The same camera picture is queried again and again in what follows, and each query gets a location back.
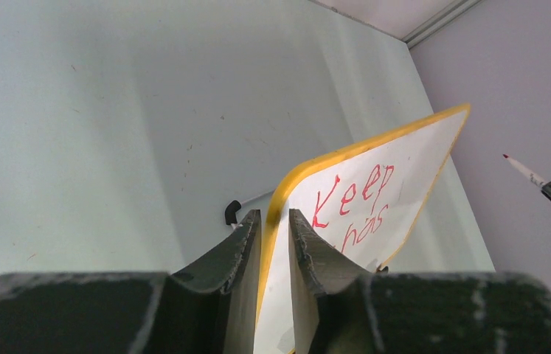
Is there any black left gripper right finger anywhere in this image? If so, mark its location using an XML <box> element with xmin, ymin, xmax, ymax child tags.
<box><xmin>289</xmin><ymin>209</ymin><xmax>551</xmax><ymax>353</ymax></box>

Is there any black marker pen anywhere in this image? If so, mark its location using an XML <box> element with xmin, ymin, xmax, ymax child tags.
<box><xmin>224</xmin><ymin>189</ymin><xmax>276</xmax><ymax>231</ymax></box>

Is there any red marker pen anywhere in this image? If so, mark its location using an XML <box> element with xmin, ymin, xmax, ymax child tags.
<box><xmin>503</xmin><ymin>154</ymin><xmax>548</xmax><ymax>189</ymax></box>

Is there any whiteboard with orange frame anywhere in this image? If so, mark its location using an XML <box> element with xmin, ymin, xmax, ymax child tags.
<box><xmin>254</xmin><ymin>104</ymin><xmax>471</xmax><ymax>353</ymax></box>

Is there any right aluminium corner post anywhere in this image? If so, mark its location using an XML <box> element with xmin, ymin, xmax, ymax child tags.
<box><xmin>401</xmin><ymin>0</ymin><xmax>482</xmax><ymax>49</ymax></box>

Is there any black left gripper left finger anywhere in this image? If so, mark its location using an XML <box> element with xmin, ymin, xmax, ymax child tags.
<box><xmin>0</xmin><ymin>209</ymin><xmax>262</xmax><ymax>353</ymax></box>

